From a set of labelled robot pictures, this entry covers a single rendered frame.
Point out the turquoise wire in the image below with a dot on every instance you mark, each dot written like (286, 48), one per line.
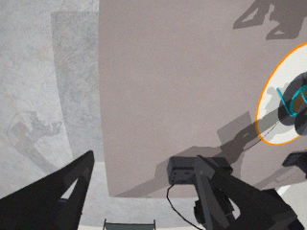
(292, 100)

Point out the white circular mat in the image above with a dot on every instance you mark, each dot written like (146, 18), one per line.
(268, 124)

